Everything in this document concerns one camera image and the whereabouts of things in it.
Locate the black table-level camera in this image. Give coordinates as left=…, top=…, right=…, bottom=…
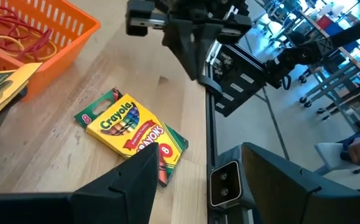
left=209, top=160, right=243, bottom=208

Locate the grey wheeled desk frame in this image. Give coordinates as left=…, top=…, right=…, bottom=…
left=297, top=58, right=360, bottom=122

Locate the orange plastic basket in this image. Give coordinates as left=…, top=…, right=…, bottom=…
left=0, top=0, right=102, bottom=102

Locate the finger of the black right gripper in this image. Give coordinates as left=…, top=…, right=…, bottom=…
left=162, top=20, right=199, bottom=80
left=196, top=24, right=223, bottom=78

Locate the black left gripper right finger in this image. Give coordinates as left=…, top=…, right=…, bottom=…
left=242, top=142, right=360, bottom=224

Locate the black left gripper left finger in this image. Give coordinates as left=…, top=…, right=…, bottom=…
left=0, top=142, right=160, bottom=224

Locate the white flat board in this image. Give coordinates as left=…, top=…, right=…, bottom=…
left=315, top=141, right=360, bottom=190

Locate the yellow rubber band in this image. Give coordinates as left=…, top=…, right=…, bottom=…
left=21, top=39, right=58, bottom=62
left=0, top=34, right=27, bottom=58

